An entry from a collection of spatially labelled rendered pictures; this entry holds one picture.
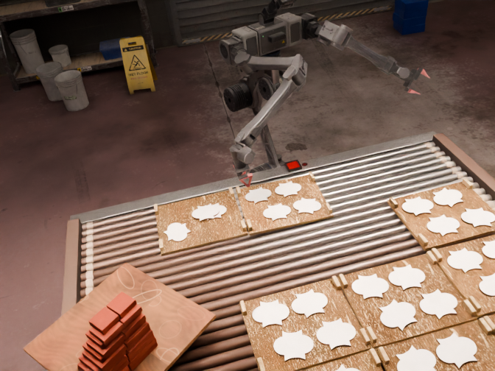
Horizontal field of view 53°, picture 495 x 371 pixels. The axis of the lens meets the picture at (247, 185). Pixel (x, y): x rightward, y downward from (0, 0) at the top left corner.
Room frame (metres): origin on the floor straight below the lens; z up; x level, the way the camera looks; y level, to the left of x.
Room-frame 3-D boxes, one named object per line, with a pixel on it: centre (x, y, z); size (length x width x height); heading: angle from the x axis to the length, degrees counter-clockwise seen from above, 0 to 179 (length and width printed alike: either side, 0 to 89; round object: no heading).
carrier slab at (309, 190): (1.88, -0.16, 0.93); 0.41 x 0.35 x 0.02; 97
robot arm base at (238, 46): (2.53, -0.05, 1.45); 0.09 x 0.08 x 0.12; 116
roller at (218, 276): (1.54, -0.20, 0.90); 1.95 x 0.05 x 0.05; 100
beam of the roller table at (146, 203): (2.15, -0.09, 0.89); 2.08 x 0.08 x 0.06; 100
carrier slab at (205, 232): (1.83, 0.26, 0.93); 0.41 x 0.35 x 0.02; 99
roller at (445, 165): (1.88, -0.14, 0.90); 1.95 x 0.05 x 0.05; 100
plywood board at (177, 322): (1.14, 0.53, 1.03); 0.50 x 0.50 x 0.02; 48
